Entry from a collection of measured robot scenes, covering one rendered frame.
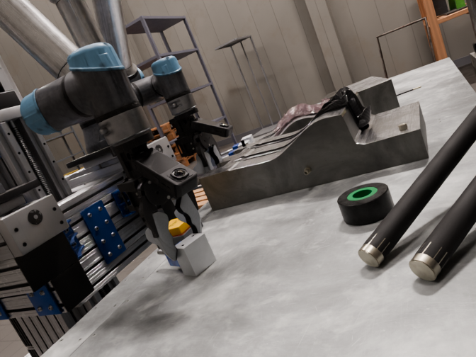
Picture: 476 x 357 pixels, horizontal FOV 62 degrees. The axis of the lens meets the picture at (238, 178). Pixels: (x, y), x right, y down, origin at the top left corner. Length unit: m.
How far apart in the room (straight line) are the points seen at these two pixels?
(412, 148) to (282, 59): 6.81
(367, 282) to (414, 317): 0.08
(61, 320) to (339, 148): 1.02
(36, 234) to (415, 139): 0.82
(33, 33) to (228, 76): 7.23
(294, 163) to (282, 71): 6.76
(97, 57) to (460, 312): 0.56
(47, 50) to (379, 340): 0.73
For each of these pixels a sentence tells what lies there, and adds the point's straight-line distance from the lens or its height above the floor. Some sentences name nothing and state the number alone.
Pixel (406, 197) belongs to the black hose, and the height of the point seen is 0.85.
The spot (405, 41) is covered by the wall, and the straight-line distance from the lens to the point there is 7.21.
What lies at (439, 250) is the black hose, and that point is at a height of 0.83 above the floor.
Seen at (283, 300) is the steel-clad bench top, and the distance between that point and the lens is 0.51.
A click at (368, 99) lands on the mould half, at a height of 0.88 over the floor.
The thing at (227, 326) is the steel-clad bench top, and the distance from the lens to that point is 0.52.
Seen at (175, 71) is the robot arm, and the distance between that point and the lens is 1.11.
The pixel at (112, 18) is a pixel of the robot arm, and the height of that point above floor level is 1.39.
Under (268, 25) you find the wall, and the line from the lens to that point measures 7.62.
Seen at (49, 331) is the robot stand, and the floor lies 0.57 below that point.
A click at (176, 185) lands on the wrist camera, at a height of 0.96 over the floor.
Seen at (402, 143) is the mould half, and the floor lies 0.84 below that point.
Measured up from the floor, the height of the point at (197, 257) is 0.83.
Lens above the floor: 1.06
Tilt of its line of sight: 12 degrees down
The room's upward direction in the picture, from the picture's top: 23 degrees counter-clockwise
